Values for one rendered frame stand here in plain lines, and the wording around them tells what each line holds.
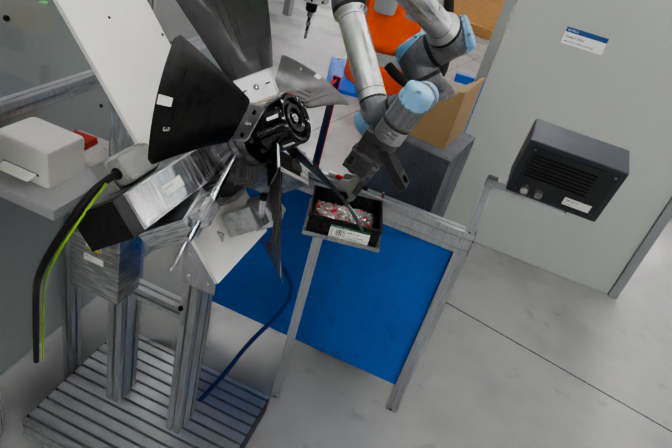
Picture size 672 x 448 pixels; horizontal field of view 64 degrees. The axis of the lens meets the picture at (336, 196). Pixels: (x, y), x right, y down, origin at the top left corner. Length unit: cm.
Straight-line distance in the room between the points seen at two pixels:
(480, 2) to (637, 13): 631
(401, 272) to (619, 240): 178
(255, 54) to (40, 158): 60
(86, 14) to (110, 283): 66
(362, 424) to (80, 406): 98
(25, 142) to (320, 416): 136
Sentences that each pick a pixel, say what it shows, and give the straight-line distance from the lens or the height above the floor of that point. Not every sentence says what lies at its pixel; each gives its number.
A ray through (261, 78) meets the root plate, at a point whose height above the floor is 127.
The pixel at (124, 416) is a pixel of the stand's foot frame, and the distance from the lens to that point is 200.
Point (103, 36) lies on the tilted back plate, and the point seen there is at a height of 129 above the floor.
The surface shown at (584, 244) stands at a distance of 339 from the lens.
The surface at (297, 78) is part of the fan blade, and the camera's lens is 147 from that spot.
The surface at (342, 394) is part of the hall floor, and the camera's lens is 225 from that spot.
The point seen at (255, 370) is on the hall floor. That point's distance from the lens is 224.
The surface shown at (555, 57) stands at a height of 116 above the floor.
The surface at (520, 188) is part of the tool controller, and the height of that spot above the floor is 108.
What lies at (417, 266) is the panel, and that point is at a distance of 184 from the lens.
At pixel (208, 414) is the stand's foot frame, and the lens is 201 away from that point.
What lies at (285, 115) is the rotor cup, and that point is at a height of 123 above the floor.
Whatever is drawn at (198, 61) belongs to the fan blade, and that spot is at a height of 136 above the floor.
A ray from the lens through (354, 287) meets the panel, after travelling 196.
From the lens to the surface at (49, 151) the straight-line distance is 150.
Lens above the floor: 171
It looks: 30 degrees down
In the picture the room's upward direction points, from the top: 16 degrees clockwise
